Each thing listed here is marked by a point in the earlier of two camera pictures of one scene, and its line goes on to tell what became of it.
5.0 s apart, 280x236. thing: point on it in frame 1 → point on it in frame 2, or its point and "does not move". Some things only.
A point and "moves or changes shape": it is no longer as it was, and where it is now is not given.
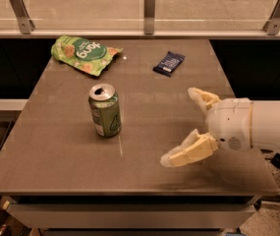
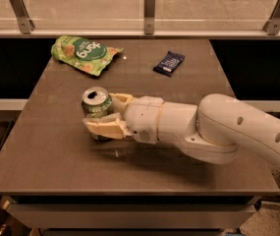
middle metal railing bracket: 149,11 does not move
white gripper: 231,123 → 143,118
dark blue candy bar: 169,63 does not move
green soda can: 105,109 moves or changes shape
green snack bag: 89,54 does not move
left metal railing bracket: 26,24 does not move
